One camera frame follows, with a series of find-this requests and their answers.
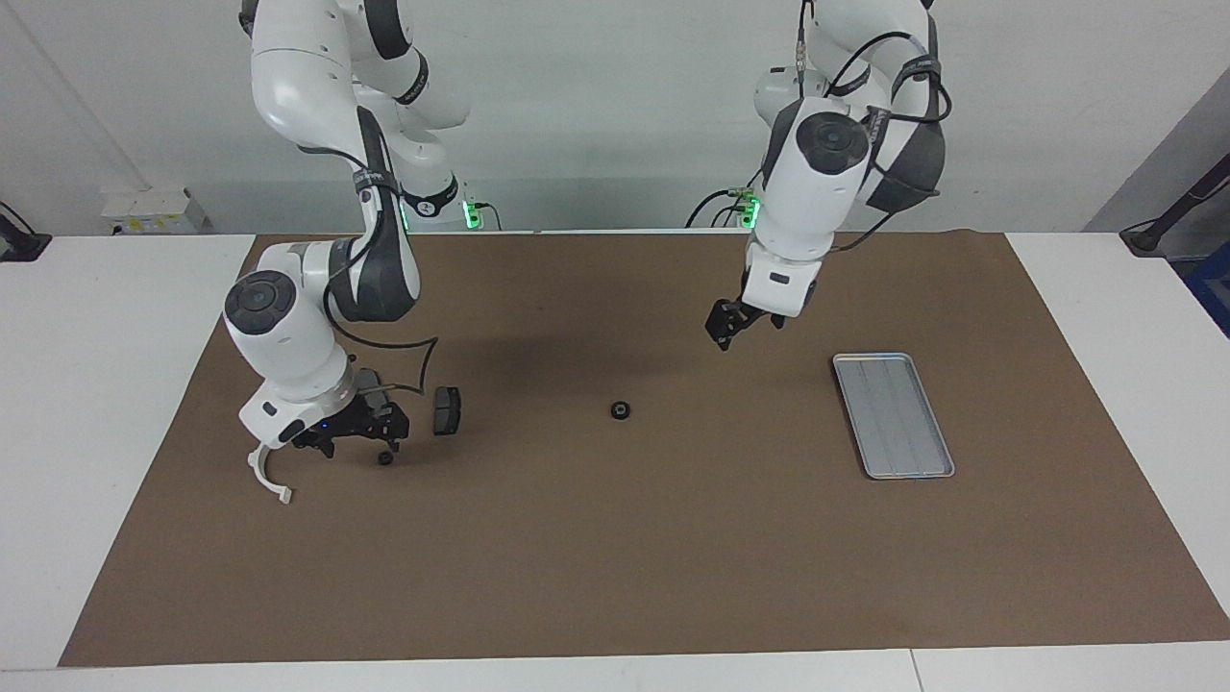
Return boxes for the silver metal tray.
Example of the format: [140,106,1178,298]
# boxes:
[832,353,956,481]

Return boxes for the brown table mat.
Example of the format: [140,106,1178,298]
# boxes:
[58,231,1230,668]

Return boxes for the white socket box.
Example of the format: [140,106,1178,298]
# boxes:
[101,187,208,236]

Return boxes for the blue box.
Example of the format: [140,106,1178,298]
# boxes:
[1184,240,1230,337]

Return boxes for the white semicircular plastic bracket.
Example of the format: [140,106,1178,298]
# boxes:
[247,440,293,506]

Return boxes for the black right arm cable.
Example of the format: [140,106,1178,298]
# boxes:
[322,125,440,397]

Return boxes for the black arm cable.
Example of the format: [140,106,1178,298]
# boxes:
[322,125,440,397]
[796,0,952,253]

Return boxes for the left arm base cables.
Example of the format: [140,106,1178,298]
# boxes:
[684,144,770,232]

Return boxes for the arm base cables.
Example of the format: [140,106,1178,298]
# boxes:
[684,144,770,232]
[452,187,501,234]

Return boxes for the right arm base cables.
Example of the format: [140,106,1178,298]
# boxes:
[452,187,501,234]

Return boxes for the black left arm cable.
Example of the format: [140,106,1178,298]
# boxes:
[796,0,952,253]

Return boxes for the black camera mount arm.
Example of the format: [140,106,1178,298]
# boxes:
[1119,154,1230,256]
[0,202,51,262]

